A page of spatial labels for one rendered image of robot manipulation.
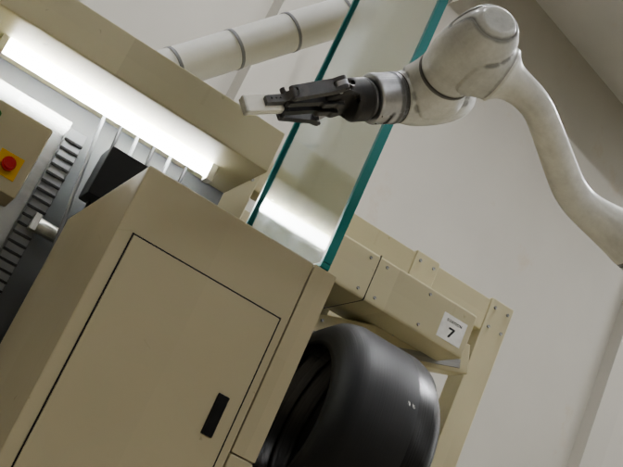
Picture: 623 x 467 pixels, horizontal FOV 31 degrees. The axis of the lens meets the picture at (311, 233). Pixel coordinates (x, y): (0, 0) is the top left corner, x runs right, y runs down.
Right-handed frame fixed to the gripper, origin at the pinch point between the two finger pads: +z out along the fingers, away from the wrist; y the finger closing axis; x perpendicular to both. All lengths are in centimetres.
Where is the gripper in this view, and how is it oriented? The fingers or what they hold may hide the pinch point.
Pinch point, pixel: (261, 104)
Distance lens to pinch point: 183.5
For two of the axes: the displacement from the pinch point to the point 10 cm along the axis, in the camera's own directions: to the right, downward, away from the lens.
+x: -2.9, -9.0, 3.3
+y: -4.1, 4.3, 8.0
